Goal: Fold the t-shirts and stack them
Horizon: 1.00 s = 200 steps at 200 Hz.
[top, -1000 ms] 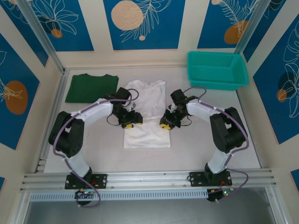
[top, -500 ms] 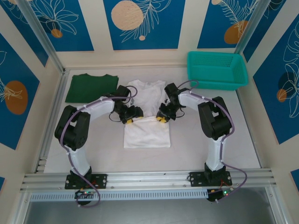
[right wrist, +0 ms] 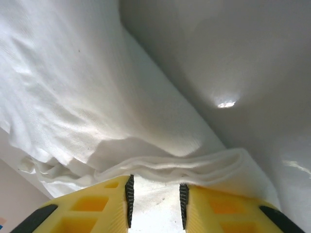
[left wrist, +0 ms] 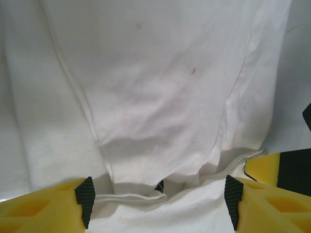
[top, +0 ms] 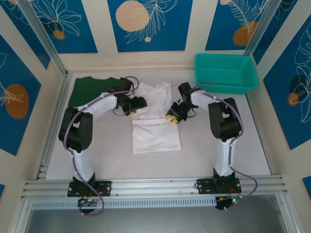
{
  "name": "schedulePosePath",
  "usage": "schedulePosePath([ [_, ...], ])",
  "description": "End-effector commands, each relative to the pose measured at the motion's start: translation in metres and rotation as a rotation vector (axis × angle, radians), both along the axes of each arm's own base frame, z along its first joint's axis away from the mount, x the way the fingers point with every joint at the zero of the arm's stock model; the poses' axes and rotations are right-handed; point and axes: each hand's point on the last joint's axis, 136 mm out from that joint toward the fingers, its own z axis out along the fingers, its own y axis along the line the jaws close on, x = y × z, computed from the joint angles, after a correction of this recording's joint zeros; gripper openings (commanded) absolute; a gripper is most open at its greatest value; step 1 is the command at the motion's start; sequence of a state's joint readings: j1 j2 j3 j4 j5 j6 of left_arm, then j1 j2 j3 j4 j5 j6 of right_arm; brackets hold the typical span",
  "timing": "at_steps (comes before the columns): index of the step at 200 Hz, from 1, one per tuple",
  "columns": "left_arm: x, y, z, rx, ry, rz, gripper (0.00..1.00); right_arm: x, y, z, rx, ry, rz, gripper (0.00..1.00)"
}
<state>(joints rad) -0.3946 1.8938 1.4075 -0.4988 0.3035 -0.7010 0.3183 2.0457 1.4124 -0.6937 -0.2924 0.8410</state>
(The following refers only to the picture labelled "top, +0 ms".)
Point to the white t-shirt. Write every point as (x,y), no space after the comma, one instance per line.
(155,136)

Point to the teal plastic basket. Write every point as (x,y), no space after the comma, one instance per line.
(223,72)

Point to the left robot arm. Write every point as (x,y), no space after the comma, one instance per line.
(97,104)

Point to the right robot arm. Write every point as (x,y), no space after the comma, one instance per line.
(226,157)

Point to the green folded t-shirt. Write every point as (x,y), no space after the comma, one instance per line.
(90,87)

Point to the grey metal panel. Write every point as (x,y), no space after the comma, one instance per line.
(155,221)

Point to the aluminium side rail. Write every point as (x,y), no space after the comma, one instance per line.
(62,97)

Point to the blue floral wall panel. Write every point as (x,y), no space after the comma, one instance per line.
(14,72)
(274,34)
(279,109)
(170,36)
(80,36)
(34,46)
(218,24)

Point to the aluminium mounting rail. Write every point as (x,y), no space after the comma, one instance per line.
(155,187)

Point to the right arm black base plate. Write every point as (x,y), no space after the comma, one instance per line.
(205,187)

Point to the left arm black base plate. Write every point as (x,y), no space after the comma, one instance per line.
(104,188)

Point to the aluminium frame post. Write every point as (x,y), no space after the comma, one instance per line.
(258,34)
(43,34)

